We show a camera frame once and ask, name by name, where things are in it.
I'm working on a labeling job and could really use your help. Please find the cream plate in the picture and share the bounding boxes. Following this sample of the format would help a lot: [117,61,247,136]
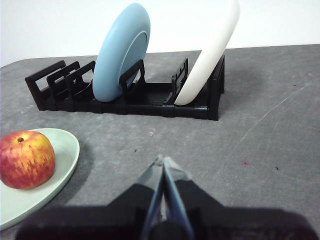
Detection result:
[174,0,241,106]

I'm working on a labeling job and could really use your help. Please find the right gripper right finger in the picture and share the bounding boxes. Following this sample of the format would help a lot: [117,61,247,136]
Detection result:
[162,156,317,240]

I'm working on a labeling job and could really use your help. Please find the blue plate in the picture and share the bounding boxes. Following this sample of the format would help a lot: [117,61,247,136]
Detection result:
[92,2,152,103]

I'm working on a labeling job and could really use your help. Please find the green plate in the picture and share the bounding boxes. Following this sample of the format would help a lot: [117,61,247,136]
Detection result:
[0,127,81,231]

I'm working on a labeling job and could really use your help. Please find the red apple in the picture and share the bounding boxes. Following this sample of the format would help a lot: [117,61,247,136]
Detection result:
[0,130,56,190]

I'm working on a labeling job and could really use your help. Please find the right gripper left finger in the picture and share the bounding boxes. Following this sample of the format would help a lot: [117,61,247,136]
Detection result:
[14,155,166,240]

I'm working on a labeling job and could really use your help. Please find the black plate rack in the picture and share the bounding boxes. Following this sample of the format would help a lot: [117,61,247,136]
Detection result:
[24,54,226,122]

